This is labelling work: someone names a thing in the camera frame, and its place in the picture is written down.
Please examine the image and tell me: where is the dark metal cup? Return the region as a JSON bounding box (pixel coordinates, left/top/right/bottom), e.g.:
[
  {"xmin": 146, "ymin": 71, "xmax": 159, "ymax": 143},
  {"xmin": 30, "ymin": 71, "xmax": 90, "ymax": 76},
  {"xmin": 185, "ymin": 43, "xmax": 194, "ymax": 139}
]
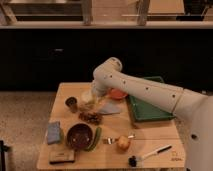
[{"xmin": 65, "ymin": 97, "xmax": 78, "ymax": 113}]

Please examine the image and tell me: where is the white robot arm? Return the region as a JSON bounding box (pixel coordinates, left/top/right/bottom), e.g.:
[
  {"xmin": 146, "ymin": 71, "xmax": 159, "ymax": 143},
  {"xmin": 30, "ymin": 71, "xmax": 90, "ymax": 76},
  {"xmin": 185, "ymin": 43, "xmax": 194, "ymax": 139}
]
[{"xmin": 91, "ymin": 57, "xmax": 213, "ymax": 171}]

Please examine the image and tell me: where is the green cucumber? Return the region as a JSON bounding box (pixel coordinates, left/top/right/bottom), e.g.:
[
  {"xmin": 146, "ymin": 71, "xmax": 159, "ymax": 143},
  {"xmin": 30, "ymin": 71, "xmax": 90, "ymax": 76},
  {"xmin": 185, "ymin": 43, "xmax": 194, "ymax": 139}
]
[{"xmin": 84, "ymin": 127, "xmax": 102, "ymax": 152}]

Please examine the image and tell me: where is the white paper cup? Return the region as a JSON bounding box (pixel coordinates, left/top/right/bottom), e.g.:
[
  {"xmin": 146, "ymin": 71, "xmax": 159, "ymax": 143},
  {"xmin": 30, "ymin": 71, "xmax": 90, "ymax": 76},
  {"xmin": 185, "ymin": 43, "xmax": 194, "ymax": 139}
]
[{"xmin": 81, "ymin": 90, "xmax": 93, "ymax": 109}]

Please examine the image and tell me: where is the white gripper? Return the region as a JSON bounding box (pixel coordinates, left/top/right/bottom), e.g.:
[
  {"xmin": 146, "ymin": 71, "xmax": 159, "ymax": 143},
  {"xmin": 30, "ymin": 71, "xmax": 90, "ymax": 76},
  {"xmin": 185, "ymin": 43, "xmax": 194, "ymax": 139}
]
[{"xmin": 88, "ymin": 80, "xmax": 108, "ymax": 107}]

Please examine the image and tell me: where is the yellow banana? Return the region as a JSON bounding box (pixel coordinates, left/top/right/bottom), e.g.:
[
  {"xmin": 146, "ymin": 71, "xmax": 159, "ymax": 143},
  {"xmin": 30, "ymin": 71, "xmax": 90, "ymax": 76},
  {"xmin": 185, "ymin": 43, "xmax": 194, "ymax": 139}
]
[{"xmin": 92, "ymin": 94, "xmax": 100, "ymax": 108}]

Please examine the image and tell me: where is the orange bowl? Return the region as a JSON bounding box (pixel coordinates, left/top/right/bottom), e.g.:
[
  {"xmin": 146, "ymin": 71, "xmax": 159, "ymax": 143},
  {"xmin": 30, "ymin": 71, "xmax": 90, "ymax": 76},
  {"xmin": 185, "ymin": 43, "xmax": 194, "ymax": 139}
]
[{"xmin": 107, "ymin": 88, "xmax": 127, "ymax": 100}]

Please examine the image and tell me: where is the green plastic tray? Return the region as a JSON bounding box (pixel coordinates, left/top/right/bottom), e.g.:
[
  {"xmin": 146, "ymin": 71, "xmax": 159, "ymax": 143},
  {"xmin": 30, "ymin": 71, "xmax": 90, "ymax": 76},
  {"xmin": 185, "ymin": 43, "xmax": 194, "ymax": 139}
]
[{"xmin": 126, "ymin": 76, "xmax": 176, "ymax": 123}]

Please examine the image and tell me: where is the dark red bowl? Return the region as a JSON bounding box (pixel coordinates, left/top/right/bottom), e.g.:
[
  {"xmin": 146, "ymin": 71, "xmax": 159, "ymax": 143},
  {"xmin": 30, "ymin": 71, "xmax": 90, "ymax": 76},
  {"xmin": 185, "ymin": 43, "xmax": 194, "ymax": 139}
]
[{"xmin": 66, "ymin": 123, "xmax": 93, "ymax": 150}]

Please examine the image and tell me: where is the brown grape bunch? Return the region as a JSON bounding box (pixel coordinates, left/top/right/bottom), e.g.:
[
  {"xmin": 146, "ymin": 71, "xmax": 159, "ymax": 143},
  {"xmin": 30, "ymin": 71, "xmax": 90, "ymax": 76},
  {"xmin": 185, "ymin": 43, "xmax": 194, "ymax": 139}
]
[{"xmin": 79, "ymin": 112, "xmax": 102, "ymax": 125}]

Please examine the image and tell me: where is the blue sponge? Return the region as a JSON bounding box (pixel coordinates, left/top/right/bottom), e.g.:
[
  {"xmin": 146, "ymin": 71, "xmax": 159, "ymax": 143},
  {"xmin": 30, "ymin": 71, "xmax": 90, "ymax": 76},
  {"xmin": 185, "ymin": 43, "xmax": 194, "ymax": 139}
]
[{"xmin": 46, "ymin": 121, "xmax": 63, "ymax": 145}]

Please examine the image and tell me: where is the brown wooden block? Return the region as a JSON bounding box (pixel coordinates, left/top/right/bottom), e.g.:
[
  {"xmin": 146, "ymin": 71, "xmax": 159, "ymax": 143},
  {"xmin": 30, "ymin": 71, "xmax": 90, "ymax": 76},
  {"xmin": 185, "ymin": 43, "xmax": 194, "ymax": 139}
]
[{"xmin": 49, "ymin": 150, "xmax": 75, "ymax": 164}]

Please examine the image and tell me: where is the black white brush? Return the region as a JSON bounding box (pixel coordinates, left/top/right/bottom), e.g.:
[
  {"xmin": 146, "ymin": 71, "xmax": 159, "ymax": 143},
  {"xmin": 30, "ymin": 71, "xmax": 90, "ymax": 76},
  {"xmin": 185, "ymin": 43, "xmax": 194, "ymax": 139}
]
[{"xmin": 128, "ymin": 145, "xmax": 172, "ymax": 167}]

